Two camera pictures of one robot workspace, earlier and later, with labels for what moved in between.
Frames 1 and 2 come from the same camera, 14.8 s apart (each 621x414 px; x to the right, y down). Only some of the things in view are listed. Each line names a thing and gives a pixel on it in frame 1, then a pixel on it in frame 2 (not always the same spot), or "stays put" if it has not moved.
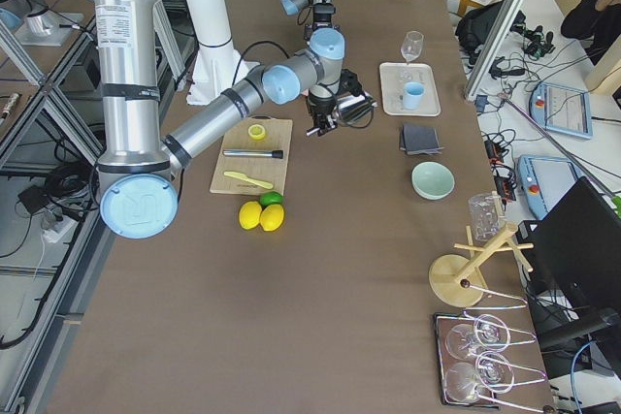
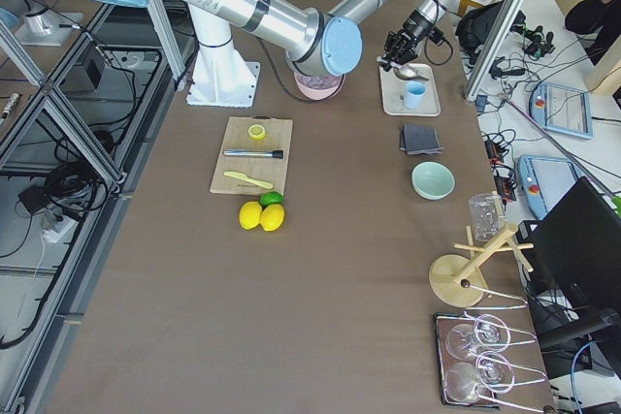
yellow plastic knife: x=262 y=184 stays put
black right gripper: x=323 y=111 -> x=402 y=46
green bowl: x=431 y=180 stays put
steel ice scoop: x=354 y=107 -> x=408 y=72
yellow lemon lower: x=272 y=217 stays put
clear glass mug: x=486 y=213 stays put
